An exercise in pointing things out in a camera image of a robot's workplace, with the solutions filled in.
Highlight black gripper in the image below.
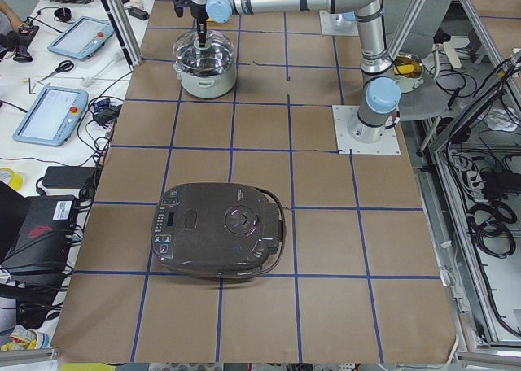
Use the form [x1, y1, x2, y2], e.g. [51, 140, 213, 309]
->
[173, 0, 207, 47]

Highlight glass pot lid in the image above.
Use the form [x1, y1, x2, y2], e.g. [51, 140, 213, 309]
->
[173, 30, 235, 77]

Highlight white pot with steel interior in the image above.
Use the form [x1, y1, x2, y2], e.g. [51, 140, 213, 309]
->
[173, 30, 237, 98]

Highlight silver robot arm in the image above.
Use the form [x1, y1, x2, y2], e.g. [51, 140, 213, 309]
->
[174, 0, 401, 144]

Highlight person's forearm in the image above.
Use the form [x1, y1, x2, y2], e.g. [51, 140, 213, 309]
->
[0, 0, 22, 34]

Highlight blue teach pendant far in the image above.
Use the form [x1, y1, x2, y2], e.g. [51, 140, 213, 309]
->
[47, 16, 114, 60]

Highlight blue teach pendant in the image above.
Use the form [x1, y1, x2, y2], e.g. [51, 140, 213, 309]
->
[12, 85, 89, 146]
[47, 16, 114, 60]

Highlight black scissors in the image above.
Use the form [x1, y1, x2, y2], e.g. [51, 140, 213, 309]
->
[42, 59, 75, 81]

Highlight blue teach pendant near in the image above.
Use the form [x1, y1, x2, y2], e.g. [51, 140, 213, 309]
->
[12, 85, 89, 146]

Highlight dark brown rice cooker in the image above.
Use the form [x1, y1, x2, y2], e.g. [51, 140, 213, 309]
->
[151, 182, 286, 279]

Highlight steel bowl on chair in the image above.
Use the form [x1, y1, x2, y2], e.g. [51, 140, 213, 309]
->
[394, 53, 424, 94]

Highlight black power adapter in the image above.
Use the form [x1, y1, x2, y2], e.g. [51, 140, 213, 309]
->
[36, 166, 94, 195]

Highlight grey chair with bowl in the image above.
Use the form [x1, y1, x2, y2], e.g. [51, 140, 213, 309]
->
[383, 0, 451, 121]

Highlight yellow tape roll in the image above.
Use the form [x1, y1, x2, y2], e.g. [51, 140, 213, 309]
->
[0, 168, 24, 191]

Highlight black laptop computer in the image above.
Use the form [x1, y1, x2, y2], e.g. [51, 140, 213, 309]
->
[1, 183, 80, 285]

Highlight aluminium frame post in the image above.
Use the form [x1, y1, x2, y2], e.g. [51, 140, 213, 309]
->
[103, 0, 142, 68]

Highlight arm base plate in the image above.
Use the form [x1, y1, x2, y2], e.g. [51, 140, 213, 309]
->
[319, 10, 358, 37]
[332, 105, 401, 155]

